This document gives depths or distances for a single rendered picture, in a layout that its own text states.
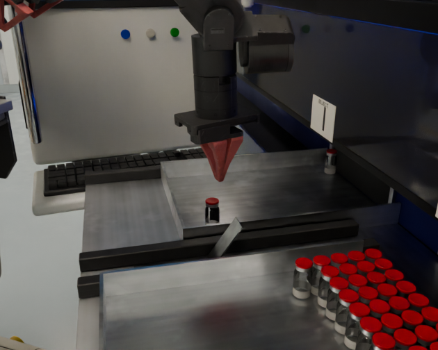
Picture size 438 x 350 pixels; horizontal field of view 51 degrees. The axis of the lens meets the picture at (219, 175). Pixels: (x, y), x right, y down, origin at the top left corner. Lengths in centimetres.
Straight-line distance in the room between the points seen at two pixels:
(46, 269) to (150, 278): 174
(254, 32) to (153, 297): 34
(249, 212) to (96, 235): 24
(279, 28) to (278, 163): 40
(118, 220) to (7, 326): 133
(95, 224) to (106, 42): 54
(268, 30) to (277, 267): 30
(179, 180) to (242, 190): 13
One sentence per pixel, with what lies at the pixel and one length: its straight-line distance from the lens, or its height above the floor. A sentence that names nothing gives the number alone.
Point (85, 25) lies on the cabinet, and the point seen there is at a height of 113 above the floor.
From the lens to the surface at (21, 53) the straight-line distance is 111.
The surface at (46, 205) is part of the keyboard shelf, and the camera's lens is 103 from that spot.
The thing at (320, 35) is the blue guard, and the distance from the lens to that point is 81.
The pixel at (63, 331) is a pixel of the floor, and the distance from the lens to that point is 194.
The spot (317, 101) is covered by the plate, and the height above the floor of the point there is 104.
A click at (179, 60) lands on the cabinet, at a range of 121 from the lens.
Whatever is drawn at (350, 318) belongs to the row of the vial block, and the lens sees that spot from 51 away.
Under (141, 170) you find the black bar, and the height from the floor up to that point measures 90.
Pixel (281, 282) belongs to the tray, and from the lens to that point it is 60.
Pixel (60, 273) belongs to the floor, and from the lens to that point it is 226.
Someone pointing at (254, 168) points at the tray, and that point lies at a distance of 92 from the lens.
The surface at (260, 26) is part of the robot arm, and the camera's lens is 59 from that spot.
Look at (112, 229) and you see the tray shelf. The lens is 73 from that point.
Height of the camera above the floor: 124
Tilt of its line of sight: 23 degrees down
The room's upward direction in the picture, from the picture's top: straight up
